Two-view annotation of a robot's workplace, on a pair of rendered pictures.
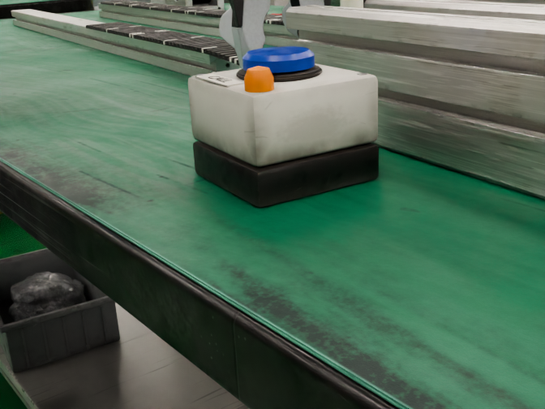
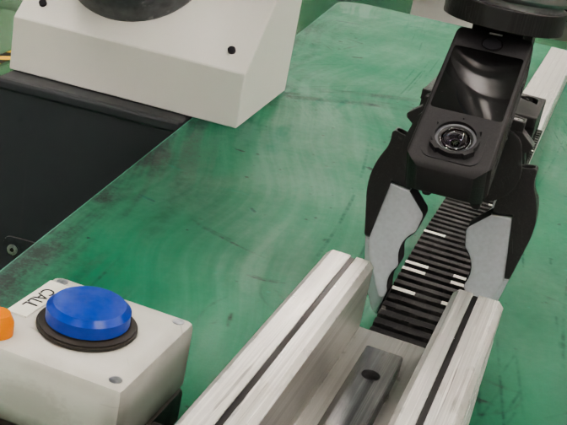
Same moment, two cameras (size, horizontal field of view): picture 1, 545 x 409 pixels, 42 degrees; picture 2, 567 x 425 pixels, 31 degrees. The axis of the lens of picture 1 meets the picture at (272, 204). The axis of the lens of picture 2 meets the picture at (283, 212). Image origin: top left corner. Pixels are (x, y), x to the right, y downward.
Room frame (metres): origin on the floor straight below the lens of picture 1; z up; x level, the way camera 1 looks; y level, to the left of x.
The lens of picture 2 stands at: (0.15, -0.37, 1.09)
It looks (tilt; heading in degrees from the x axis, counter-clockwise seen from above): 21 degrees down; 45
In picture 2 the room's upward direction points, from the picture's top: 11 degrees clockwise
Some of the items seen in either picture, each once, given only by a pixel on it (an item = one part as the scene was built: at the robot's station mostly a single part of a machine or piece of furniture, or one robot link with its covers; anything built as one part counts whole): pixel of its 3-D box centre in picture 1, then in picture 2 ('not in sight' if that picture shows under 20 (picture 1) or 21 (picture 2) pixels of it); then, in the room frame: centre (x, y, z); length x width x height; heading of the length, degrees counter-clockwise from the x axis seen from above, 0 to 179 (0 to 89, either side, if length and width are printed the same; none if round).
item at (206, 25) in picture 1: (197, 21); not in sight; (1.25, 0.11, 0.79); 0.96 x 0.04 x 0.03; 30
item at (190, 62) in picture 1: (88, 32); (526, 125); (1.16, 0.28, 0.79); 0.96 x 0.04 x 0.03; 30
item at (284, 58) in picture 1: (278, 67); (88, 320); (0.40, -0.01, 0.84); 0.04 x 0.04 x 0.02
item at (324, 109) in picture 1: (293, 122); (95, 384); (0.40, -0.02, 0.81); 0.10 x 0.08 x 0.06; 120
